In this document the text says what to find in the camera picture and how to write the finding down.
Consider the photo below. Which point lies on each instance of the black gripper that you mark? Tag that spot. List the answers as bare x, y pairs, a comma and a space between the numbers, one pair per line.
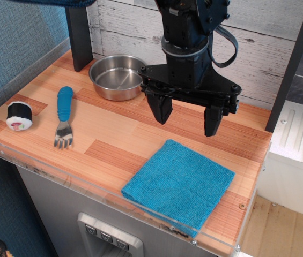
189, 76

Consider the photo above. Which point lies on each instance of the stainless steel pot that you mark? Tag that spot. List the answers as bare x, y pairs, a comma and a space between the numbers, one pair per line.
116, 77

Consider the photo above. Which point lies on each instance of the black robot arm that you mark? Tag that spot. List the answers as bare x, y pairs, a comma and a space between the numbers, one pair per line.
187, 23

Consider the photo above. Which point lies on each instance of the blue folded cloth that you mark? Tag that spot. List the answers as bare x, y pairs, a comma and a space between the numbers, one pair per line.
179, 186

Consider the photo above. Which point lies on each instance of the white ridged side unit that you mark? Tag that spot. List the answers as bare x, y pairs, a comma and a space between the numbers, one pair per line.
281, 180

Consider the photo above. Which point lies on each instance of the clear acrylic table edge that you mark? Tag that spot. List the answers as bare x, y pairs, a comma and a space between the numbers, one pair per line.
221, 235

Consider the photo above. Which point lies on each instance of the grey cabinet with buttons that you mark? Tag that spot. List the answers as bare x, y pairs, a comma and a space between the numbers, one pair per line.
59, 208

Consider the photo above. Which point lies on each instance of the plush sushi roll toy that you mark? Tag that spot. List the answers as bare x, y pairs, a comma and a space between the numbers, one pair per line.
19, 116

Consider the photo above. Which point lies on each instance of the blue handled metal fork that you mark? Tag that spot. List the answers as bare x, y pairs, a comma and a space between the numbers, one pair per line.
63, 135

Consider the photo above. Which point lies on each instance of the dark left vertical post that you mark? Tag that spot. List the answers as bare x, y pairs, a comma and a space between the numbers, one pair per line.
79, 35

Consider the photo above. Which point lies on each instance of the dark vertical post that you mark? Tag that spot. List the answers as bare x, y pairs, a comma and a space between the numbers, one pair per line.
79, 35
286, 82

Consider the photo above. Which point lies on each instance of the dark right vertical post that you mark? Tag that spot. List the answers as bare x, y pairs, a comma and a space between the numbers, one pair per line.
286, 82

